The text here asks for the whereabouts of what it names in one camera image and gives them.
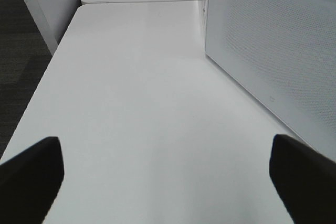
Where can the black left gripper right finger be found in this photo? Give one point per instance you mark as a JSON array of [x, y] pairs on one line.
[[304, 180]]

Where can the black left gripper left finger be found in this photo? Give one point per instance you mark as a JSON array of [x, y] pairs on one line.
[[30, 182]]

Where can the white microwave door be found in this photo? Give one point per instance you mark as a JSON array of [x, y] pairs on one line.
[[283, 53]]

